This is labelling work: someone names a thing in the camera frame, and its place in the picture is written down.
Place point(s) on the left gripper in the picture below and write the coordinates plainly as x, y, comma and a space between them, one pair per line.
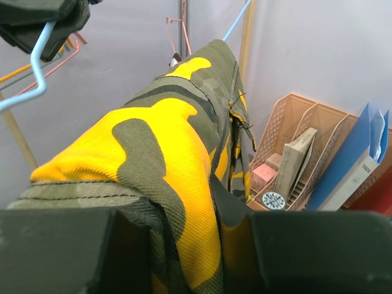
23, 21

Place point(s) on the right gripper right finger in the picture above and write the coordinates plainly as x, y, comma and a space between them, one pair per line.
301, 252

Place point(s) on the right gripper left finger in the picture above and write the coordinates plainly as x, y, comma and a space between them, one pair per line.
73, 251

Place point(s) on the yellow hanger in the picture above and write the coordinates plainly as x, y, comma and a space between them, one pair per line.
28, 66

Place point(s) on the blue wire hanger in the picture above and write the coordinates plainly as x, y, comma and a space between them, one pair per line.
35, 60

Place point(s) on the pink wire hanger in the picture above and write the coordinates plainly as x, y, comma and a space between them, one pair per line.
80, 39

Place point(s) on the olive yellow patterned trousers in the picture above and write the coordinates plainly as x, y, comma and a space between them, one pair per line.
153, 159

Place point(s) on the round blue patterned tin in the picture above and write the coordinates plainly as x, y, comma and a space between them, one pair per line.
273, 201

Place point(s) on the pink cube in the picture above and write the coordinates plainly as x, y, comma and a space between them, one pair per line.
260, 177

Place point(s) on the tan cube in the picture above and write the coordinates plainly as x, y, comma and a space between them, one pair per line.
274, 161

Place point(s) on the wooden block book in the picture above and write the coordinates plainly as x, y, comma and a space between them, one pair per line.
295, 157

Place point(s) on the red folder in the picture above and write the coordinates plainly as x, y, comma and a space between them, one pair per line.
377, 198

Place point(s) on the blue folder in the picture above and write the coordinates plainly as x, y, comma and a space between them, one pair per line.
362, 151

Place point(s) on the peach desk organizer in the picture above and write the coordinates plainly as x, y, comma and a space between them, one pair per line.
318, 158

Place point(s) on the wooden clothes rack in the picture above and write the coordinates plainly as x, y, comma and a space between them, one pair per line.
247, 12

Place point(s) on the aluminium frame post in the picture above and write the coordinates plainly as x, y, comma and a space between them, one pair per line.
183, 36

